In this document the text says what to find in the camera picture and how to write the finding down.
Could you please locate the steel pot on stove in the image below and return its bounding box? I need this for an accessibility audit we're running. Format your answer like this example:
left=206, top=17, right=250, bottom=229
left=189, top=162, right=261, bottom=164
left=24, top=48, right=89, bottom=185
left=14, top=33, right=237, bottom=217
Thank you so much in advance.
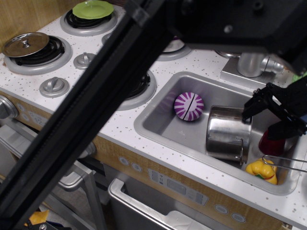
left=163, top=36, right=185, bottom=53

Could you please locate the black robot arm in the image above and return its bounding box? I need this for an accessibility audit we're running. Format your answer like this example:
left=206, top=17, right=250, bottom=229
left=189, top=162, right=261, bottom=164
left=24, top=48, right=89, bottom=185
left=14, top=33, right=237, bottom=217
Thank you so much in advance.
left=166, top=0, right=307, bottom=140

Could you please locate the yellow toy pepper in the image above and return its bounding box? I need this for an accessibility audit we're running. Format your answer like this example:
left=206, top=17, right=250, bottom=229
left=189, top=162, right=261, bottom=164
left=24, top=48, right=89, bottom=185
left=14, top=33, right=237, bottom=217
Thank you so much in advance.
left=245, top=159, right=278, bottom=185

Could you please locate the silver dishwasher door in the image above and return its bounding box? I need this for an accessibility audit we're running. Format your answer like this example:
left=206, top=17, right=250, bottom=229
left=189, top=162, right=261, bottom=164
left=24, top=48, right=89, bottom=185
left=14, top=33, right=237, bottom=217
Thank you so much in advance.
left=108, top=178, right=209, bottom=230

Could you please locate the silver stove knob front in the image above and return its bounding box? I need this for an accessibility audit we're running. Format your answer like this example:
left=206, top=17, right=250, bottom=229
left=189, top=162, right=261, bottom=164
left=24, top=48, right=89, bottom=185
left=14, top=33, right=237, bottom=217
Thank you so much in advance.
left=39, top=77, right=70, bottom=98

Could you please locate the metal wire handle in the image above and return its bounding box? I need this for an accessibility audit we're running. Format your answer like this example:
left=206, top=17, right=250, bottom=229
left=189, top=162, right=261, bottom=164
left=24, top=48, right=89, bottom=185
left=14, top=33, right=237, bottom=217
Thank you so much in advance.
left=261, top=155, right=307, bottom=173

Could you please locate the black burner coil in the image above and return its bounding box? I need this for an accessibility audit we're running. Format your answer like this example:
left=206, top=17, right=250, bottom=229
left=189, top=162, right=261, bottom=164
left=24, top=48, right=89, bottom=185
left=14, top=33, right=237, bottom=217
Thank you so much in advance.
left=12, top=36, right=65, bottom=66
left=127, top=73, right=151, bottom=100
left=65, top=10, right=112, bottom=28

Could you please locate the black rear left burner coil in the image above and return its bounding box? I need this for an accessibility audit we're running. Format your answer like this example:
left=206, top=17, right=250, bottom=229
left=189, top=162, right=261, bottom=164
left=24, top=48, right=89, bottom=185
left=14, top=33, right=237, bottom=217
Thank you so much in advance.
left=65, top=10, right=112, bottom=28

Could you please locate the green plastic plate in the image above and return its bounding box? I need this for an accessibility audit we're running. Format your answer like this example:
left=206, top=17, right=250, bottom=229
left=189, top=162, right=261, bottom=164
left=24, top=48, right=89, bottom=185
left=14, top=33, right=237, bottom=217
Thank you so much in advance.
left=72, top=0, right=114, bottom=20

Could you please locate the red toy pepper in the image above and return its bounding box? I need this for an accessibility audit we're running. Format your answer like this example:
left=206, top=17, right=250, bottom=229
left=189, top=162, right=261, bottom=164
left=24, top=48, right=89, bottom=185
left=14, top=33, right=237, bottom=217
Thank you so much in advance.
left=258, top=130, right=285, bottom=156

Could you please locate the silver oven door handle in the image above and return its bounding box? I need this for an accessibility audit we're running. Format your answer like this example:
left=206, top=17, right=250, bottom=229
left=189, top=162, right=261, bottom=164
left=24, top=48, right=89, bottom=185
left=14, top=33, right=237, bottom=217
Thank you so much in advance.
left=58, top=161, right=94, bottom=192

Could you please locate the silver stove knob centre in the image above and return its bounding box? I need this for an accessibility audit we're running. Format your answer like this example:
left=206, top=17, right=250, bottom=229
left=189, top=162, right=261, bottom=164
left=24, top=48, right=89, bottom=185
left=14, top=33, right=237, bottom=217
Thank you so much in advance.
left=73, top=52, right=96, bottom=70

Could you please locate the steel pot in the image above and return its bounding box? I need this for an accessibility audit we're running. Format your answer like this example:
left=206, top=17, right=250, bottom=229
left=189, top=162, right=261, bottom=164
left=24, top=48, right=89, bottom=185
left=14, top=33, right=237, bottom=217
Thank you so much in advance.
left=205, top=105, right=252, bottom=165
left=163, top=36, right=185, bottom=53

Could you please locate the black front left burner coil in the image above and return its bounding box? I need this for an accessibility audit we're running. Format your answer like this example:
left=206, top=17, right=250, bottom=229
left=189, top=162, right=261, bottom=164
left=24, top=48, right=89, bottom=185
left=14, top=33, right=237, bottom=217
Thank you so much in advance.
left=12, top=36, right=65, bottom=66

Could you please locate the large silver oven dial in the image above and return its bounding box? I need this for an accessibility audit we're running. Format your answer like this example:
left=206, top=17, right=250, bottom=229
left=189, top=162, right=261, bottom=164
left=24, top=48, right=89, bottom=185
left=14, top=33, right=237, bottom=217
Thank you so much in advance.
left=79, top=142, right=96, bottom=159

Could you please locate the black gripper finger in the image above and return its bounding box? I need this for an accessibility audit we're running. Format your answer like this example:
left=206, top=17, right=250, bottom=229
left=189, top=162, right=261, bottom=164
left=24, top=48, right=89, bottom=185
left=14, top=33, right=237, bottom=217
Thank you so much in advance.
left=242, top=90, right=273, bottom=121
left=268, top=117, right=307, bottom=140

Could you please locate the steel pot lid by faucet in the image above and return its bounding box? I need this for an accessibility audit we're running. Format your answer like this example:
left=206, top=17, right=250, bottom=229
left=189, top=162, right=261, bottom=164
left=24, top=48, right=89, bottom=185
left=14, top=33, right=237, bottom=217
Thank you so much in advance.
left=215, top=50, right=241, bottom=59

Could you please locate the silver stove knob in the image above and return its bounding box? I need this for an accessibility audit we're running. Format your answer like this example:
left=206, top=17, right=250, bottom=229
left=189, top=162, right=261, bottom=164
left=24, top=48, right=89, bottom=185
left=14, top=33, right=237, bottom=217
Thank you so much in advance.
left=101, top=33, right=112, bottom=45
left=39, top=77, right=70, bottom=98
left=73, top=52, right=96, bottom=70

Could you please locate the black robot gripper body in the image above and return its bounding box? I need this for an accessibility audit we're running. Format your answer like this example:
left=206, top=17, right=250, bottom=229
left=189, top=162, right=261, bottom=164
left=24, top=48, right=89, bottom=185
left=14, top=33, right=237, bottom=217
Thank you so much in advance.
left=254, top=77, right=307, bottom=123

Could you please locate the silver toy faucet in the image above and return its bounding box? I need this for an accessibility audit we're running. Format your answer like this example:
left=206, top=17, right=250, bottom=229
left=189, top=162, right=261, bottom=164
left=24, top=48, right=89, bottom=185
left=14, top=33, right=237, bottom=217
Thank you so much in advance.
left=220, top=51, right=286, bottom=87

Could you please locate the silver stove knob middle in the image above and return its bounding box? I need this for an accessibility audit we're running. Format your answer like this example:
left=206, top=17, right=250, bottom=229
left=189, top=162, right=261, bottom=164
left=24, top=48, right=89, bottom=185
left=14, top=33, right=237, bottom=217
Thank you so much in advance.
left=101, top=33, right=112, bottom=45

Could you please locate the steel lid on left burner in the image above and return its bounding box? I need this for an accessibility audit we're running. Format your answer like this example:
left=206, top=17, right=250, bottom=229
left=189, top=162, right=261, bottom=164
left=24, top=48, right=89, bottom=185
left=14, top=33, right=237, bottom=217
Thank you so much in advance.
left=2, top=32, right=50, bottom=58

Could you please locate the purple white striped ball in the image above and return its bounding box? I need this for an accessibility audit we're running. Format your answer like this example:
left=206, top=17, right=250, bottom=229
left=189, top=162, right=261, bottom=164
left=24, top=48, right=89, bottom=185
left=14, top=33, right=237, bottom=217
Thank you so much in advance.
left=174, top=92, right=204, bottom=121

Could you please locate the black foreground frame bar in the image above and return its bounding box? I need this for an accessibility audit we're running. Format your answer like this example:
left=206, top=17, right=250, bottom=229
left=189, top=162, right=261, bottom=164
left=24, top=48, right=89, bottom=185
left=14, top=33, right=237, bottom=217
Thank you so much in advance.
left=0, top=0, right=180, bottom=230

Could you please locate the grey toy sink basin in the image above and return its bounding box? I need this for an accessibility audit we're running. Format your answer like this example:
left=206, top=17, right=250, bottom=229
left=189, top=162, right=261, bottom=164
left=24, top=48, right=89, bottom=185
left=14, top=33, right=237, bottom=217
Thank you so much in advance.
left=134, top=72, right=307, bottom=195

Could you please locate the black front right burner coil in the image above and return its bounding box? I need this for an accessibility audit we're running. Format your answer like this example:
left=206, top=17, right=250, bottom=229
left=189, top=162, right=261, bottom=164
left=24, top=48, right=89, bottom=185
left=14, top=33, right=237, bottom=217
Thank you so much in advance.
left=127, top=73, right=151, bottom=100

